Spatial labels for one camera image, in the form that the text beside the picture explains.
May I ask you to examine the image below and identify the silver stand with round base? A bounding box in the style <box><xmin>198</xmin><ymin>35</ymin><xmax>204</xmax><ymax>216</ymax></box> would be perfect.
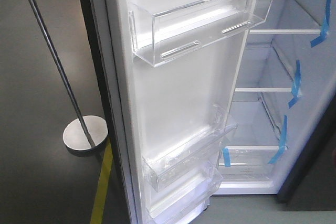
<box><xmin>28</xmin><ymin>0</ymin><xmax>108</xmax><ymax>152</ymax></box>

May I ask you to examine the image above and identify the dark grey fridge body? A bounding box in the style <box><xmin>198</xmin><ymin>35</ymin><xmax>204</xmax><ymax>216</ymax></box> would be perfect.
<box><xmin>216</xmin><ymin>0</ymin><xmax>335</xmax><ymax>201</ymax></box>

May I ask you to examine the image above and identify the clear door bin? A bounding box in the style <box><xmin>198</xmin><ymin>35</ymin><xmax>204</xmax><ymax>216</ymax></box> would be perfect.
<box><xmin>145</xmin><ymin>123</ymin><xmax>238</xmax><ymax>192</ymax></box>
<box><xmin>146</xmin><ymin>161</ymin><xmax>222</xmax><ymax>223</ymax></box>
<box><xmin>127</xmin><ymin>0</ymin><xmax>273</xmax><ymax>67</ymax></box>

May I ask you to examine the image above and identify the clear crisper drawer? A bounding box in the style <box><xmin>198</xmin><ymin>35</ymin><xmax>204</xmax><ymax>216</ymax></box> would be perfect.
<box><xmin>218</xmin><ymin>145</ymin><xmax>279</xmax><ymax>178</ymax></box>

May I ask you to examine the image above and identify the open fridge door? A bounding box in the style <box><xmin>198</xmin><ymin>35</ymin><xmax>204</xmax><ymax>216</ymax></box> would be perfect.
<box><xmin>73</xmin><ymin>0</ymin><xmax>281</xmax><ymax>224</ymax></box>

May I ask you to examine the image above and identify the clear middle door bin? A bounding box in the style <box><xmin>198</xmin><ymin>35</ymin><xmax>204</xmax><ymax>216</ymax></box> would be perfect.
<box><xmin>145</xmin><ymin>123</ymin><xmax>238</xmax><ymax>192</ymax></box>

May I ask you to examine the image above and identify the clear upper door bin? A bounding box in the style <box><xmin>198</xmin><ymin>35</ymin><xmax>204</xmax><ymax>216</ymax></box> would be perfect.
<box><xmin>127</xmin><ymin>0</ymin><xmax>273</xmax><ymax>67</ymax></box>

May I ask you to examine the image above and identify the clear lower door bin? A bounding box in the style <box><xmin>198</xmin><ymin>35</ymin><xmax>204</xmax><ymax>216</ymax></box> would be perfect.
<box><xmin>146</xmin><ymin>161</ymin><xmax>222</xmax><ymax>223</ymax></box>

